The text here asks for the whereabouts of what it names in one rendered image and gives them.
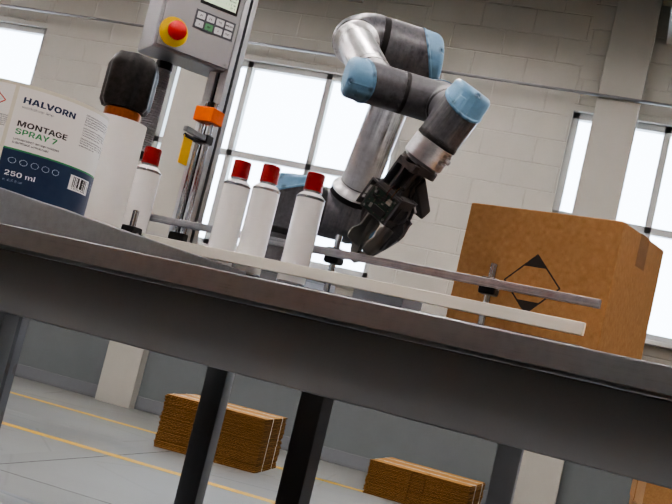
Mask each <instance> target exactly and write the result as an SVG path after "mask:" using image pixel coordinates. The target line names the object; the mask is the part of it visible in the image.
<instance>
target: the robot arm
mask: <svg viewBox="0 0 672 504"><path fill-rule="evenodd" d="M332 46H333V50H334V53H335V55H336V56H337V58H338V59H339V60H340V61H341V62H342V63H344V64H345V70H344V73H343V76H342V80H341V88H340V91H341V94H342V95H343V96H344V97H345V98H348V99H351V100H354V101H355V102H357V103H364V104H367V105H369V107H368V110H367V112H366V115H365V118H364V120H363V123H362V125H361V128H360V131H359V133H358V136H357V139H356V141H355V144H354V146H353V149H352V152H351V154H350V157H349V159H348V162H347V165H346V167H345V170H344V173H343V175H342V176H341V177H338V178H336V179H334V181H333V183H332V185H331V188H330V187H326V186H323V191H322V194H321V196H322V197H323V199H324V200H325V204H324V208H323V212H322V216H321V220H320V224H319V228H318V233H317V236H320V237H324V238H328V239H332V240H335V238H336V235H342V236H343V237H342V241H341V242H343V243H344V244H351V248H350V252H355V253H360V254H365V255H370V256H375V255H377V254H379V253H380V252H382V251H385V250H386V249H388V248H390V247H391V246H393V245H395V244H396V243H398V242H399V241H400V240H401V239H402V238H403V237H404V236H405V234H406V233H407V231H408V229H409V227H410V226H411V225H412V224H413V223H412V222H411V219H412V217H413V215H414V214H416V215H417V216H418V217H419V218H420V219H423V218H424V217H425V216H426V215H427V214H428V213H430V205H429V198H428V192H427V185H426V179H428V180H430V181H432V182H433V181H434V180H435V178H436V177H437V176H438V175H437V174H436V173H441V172H442V170H443V169H444V168H445V166H449V165H450V164H451V161H450V160H451V158H452V157H453V155H455V153H456V152H457V151H458V149H459V148H460V147H461V145H462V144H463V143H464V142H465V140H466V139H467V138H468V136H469V135H470V134H471V132H472V131H473V130H474V128H475V127H476V126H477V124H478V123H480V122H481V120H482V118H483V116H484V114H485V113H486V111H487V110H488V108H489V106H490V101H489V99H488V98H487V97H485V96H484V95H483V94H481V93H480V92H479V91H477V90H476V89H475V88H473V87H472V86H471V85H469V84H468V83H466V82H465V81H463V80H462V79H456V80H455V81H454V82H453V83H451V82H449V81H446V80H442V79H439V77H440V74H441V70H442V66H443V59H444V41H443V38H442V37H441V36H440V35H439V34H438V33H435V32H433V31H430V30H427V29H426V28H424V27H423V28H421V27H418V26H415V25H411V24H408V23H405V22H402V21H399V20H395V19H392V18H389V17H386V16H384V15H380V14H375V13H361V14H356V15H352V16H350V17H348V18H346V19H344V20H343V21H341V22H340V23H339V24H338V26H337V27H336V29H335V31H334V33H333V37H332ZM406 116H408V117H411V118H415V119H418V120H421V121H424V123H423V124H422V125H421V127H420V128H419V130H417V132H416V133H415V134H414V136H413V137H412V138H411V140H410V141H409V143H408V144H407V145H406V147H405V150H406V151H404V152H403V153H402V154H401V155H400V156H399V157H398V159H397V160H396V161H395V163H394V164H393V165H392V167H391V168H390V170H389V171H388V172H387V174H386V175H385V176H384V178H383V179H381V178H382V176H383V173H384V171H385V168H386V166H387V163H388V161H389V158H390V156H391V153H392V151H393V149H394V146H395V144H396V141H397V139H398V136H399V134H400V131H401V129H402V126H403V124H404V121H405V119H406ZM306 178H307V175H303V174H295V173H280V176H279V180H278V185H277V186H276V187H277V188H278V190H279V191H280V196H279V200H278V204H277V208H276V213H275V217H274V221H273V225H272V229H271V233H270V236H271V237H276V238H281V239H286V238H287V233H288V229H289V225H290V221H291V217H292V213H293V209H294V205H295V201H296V197H297V194H298V193H300V192H302V191H304V186H305V182H306ZM425 178H426V179H425ZM380 223H381V224H382V225H385V227H380V228H379V229H378V230H377V228H378V227H379V225H380ZM376 230H377V231H376ZM375 232H376V233H375ZM374 233H375V237H373V235H374ZM372 237H373V238H372ZM362 250H363V251H362Z"/></svg>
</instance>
